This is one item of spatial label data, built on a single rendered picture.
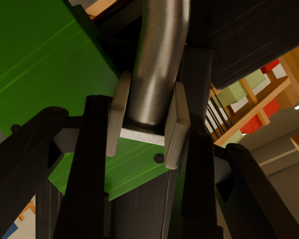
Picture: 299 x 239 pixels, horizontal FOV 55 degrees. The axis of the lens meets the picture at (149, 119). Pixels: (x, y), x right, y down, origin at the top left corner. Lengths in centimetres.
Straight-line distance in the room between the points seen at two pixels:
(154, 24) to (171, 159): 8
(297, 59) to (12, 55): 89
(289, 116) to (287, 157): 217
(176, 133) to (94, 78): 10
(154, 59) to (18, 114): 13
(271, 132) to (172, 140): 953
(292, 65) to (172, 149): 88
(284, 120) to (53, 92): 945
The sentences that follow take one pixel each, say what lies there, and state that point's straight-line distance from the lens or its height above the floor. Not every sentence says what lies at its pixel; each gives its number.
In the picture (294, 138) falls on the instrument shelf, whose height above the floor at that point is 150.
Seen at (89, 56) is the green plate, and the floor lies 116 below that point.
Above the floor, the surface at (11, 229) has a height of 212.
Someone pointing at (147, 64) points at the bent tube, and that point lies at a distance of 19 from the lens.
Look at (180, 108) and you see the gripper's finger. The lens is 17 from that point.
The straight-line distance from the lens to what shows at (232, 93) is 342.
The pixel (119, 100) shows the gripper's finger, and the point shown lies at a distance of 16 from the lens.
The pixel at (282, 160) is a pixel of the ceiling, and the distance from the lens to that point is 776.
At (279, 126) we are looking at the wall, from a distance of 965.
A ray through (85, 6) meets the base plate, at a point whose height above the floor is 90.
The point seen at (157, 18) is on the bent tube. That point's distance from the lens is 18.
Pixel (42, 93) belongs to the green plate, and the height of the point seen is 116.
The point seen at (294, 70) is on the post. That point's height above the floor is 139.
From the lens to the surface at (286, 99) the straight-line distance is 417.
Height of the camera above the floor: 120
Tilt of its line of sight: 5 degrees up
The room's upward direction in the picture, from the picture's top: 148 degrees clockwise
